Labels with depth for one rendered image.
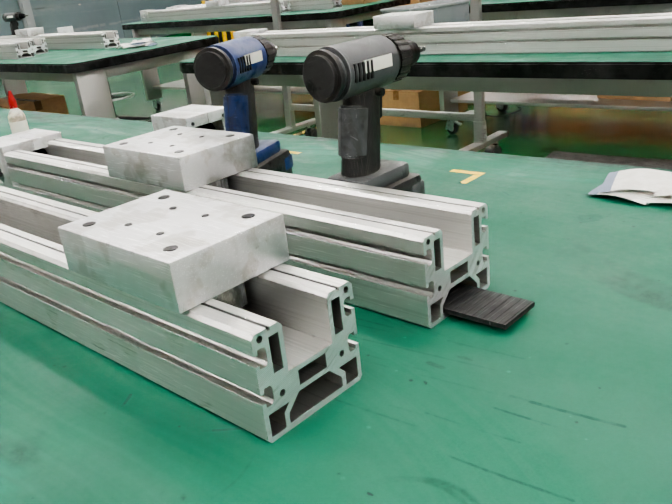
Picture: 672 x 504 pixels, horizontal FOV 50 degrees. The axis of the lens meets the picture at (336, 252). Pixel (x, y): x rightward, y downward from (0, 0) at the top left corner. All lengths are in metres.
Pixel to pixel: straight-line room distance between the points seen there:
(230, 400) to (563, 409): 0.23
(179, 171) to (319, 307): 0.34
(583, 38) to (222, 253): 1.71
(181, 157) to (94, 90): 3.00
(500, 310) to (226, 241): 0.25
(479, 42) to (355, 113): 1.47
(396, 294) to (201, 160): 0.30
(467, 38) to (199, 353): 1.85
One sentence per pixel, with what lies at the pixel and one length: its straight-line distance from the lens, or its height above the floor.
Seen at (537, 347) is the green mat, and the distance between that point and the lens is 0.60.
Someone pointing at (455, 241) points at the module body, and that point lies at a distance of 0.67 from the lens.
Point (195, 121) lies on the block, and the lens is 1.22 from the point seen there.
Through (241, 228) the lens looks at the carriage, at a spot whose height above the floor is 0.90.
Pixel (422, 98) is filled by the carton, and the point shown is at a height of 0.19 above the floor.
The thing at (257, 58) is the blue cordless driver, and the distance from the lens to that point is 1.04.
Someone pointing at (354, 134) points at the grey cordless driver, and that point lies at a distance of 0.83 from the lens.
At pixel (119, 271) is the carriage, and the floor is 0.88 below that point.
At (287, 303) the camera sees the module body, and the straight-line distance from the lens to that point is 0.55.
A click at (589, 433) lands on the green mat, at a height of 0.78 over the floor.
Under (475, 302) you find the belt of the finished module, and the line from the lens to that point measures 0.65.
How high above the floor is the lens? 1.08
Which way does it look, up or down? 22 degrees down
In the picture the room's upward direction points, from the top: 7 degrees counter-clockwise
